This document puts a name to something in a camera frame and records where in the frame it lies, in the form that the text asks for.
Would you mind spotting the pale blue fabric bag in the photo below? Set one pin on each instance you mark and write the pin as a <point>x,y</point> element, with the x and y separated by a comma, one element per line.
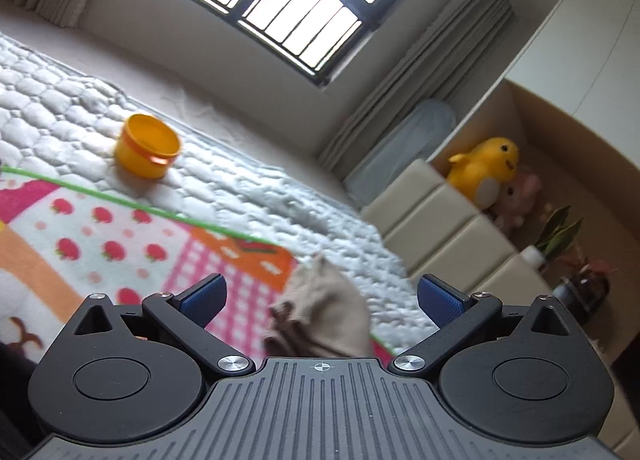
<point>405,149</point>

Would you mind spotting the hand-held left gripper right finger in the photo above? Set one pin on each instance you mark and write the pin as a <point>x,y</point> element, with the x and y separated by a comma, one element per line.
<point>442,297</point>

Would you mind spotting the beige padded headboard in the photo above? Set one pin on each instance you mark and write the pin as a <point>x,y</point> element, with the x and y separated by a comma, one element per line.
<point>450,235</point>

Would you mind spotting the dark jar with red plant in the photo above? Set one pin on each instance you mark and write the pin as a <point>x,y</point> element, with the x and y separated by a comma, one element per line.
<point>585,290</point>

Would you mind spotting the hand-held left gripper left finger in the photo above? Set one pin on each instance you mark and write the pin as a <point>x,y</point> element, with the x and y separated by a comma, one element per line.
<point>202,297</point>

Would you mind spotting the orange plastic container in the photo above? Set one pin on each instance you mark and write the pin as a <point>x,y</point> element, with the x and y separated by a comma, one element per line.
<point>145,149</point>

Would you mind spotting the pink plush toy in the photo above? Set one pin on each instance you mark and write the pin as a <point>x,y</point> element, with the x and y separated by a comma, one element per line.
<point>520,197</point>

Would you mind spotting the brown striped shirt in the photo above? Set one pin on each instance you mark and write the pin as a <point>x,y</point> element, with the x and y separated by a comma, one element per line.
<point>325,310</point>

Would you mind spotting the green plant in white pot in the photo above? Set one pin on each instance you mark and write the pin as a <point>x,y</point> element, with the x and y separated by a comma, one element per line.
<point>537,255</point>

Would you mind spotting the grey quilted mattress cover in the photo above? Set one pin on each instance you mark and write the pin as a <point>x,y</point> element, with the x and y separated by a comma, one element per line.
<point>250,190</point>

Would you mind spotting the yellow plush duck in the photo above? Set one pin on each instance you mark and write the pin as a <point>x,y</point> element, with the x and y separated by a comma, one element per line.
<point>482,164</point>

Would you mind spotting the colourful printed blanket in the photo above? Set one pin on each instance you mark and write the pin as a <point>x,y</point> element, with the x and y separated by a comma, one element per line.
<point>100,240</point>

